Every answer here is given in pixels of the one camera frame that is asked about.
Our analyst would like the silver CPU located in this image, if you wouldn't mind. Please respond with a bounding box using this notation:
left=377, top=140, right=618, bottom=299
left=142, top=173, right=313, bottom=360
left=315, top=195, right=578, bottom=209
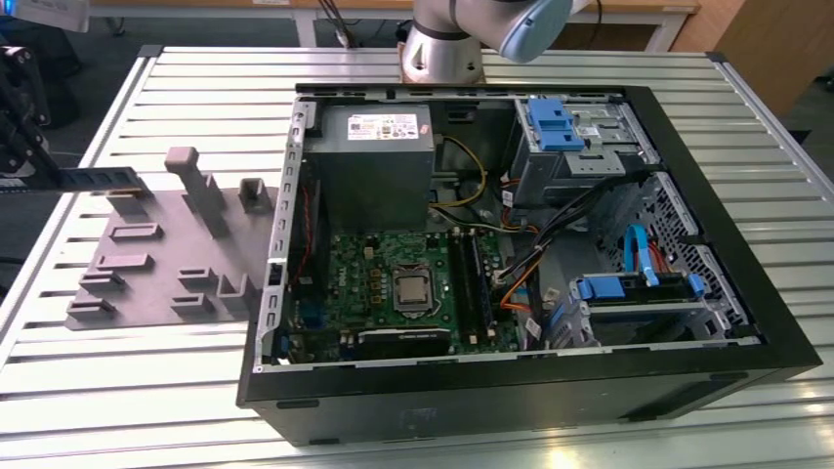
left=395, top=277, right=433, bottom=305

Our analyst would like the grey metal disk bay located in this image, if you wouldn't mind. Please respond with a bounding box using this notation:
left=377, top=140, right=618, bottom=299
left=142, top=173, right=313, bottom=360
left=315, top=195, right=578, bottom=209
left=566, top=273, right=740, bottom=349

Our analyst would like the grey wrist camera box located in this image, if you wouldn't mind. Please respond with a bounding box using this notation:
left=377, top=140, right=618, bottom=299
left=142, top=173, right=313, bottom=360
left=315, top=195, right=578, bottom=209
left=0, top=0, right=91, bottom=34

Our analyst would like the wooden cabinet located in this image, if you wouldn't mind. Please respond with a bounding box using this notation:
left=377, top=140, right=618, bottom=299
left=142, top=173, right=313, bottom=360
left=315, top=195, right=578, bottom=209
left=670, top=0, right=834, bottom=118

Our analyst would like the CPU socket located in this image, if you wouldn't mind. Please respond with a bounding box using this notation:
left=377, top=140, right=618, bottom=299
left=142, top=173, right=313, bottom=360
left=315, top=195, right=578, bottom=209
left=385, top=262, right=444, bottom=320

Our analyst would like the black cable bundle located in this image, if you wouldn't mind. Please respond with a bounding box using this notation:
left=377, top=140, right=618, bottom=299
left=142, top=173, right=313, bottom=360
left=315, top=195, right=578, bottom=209
left=494, top=170, right=653, bottom=287

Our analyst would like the green motherboard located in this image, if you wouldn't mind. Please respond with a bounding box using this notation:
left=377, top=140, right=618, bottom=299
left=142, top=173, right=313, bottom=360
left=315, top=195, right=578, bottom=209
left=286, top=229, right=524, bottom=365

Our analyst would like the black PC case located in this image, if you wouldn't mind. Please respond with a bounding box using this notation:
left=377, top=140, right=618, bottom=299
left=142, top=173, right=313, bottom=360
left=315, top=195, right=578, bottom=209
left=235, top=81, right=824, bottom=447

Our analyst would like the black graphics card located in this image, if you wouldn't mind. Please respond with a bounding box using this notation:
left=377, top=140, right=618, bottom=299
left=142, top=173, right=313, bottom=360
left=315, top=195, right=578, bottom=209
left=355, top=327, right=453, bottom=362

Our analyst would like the blue plastic drive bracket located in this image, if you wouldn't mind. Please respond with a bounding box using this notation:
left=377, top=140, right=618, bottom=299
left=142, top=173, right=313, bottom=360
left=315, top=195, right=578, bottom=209
left=529, top=97, right=588, bottom=152

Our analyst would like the yellow wire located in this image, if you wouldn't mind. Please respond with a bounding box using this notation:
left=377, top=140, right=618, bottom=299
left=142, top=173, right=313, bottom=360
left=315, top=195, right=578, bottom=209
left=429, top=136, right=490, bottom=211

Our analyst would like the grey metal drive cage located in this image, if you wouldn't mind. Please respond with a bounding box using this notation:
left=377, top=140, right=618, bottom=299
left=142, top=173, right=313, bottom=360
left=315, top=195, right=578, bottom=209
left=512, top=97, right=660, bottom=206

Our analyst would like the black RAM slot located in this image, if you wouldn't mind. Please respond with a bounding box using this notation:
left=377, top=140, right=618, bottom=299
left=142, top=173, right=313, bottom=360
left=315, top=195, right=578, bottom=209
left=461, top=232, right=489, bottom=343
left=446, top=232, right=476, bottom=344

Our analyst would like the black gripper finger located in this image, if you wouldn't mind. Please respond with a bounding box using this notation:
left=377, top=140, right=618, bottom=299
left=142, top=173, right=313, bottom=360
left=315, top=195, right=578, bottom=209
left=0, top=46, right=53, bottom=128
left=0, top=109, right=69, bottom=194

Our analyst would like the hard disk in blue carrier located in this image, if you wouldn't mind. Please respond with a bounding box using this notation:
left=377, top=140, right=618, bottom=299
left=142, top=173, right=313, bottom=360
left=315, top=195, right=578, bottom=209
left=572, top=273, right=706, bottom=314

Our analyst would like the grey power supply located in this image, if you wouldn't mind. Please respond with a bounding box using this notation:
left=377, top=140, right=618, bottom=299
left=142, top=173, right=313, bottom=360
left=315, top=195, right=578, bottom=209
left=305, top=101, right=437, bottom=231

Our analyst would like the orange wire bundle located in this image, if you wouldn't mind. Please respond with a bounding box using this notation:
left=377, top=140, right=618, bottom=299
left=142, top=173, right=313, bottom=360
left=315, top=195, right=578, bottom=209
left=500, top=276, right=546, bottom=314

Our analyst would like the grey parts rack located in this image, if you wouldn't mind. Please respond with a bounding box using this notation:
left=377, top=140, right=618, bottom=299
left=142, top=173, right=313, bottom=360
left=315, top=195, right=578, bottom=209
left=63, top=145, right=279, bottom=332

